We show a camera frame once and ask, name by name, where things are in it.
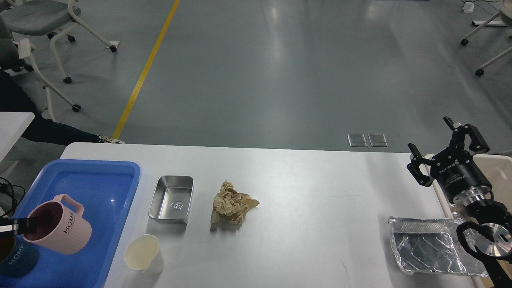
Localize right metal floor plate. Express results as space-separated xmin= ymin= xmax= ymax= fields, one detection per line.
xmin=368 ymin=133 xmax=389 ymax=147

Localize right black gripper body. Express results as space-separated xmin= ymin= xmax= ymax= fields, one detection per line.
xmin=431 ymin=149 xmax=492 ymax=204

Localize white side table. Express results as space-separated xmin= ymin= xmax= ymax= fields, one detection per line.
xmin=0 ymin=112 xmax=34 ymax=161

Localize pink ceramic mug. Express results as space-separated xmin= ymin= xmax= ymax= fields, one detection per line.
xmin=22 ymin=194 xmax=92 ymax=255

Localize seated person dark clothes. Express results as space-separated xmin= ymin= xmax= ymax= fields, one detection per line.
xmin=0 ymin=71 xmax=124 ymax=146

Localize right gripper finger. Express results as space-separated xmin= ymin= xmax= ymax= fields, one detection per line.
xmin=407 ymin=143 xmax=435 ymax=187
xmin=443 ymin=116 xmax=490 ymax=157

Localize metal floor plate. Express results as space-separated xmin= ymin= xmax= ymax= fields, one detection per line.
xmin=368 ymin=133 xmax=389 ymax=147
xmin=347 ymin=133 xmax=368 ymax=148

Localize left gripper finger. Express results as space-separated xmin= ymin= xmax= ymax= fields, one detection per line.
xmin=0 ymin=217 xmax=37 ymax=239

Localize rectangular stainless steel tin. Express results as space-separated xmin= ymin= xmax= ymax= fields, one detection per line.
xmin=148 ymin=175 xmax=194 ymax=224

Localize aluminium foil tray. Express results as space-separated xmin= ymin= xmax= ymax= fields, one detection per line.
xmin=388 ymin=216 xmax=488 ymax=277

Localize beige plastic bin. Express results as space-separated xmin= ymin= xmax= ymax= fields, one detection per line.
xmin=420 ymin=154 xmax=512 ymax=288

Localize grey office chair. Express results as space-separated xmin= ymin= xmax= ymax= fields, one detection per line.
xmin=1 ymin=0 xmax=119 ymax=84
xmin=0 ymin=20 xmax=82 ymax=121

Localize cream paper cup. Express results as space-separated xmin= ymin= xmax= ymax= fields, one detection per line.
xmin=123 ymin=234 xmax=165 ymax=275

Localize dark blue mug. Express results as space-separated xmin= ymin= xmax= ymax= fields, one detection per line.
xmin=0 ymin=237 xmax=40 ymax=278

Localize blue plastic tray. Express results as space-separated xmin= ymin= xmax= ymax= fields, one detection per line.
xmin=1 ymin=159 xmax=140 ymax=288

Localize grey office chair far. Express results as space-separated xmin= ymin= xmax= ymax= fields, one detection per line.
xmin=1 ymin=0 xmax=119 ymax=84

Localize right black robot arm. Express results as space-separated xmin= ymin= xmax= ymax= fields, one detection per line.
xmin=407 ymin=116 xmax=511 ymax=288

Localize left metal floor plate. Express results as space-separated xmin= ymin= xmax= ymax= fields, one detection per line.
xmin=347 ymin=133 xmax=368 ymax=148

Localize crumpled brown paper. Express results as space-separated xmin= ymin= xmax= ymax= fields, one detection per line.
xmin=210 ymin=181 xmax=260 ymax=226

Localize grey office chair near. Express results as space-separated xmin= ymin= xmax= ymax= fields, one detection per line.
xmin=0 ymin=20 xmax=82 ymax=121

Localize white chair base right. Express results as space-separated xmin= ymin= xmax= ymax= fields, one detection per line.
xmin=461 ymin=0 xmax=512 ymax=77

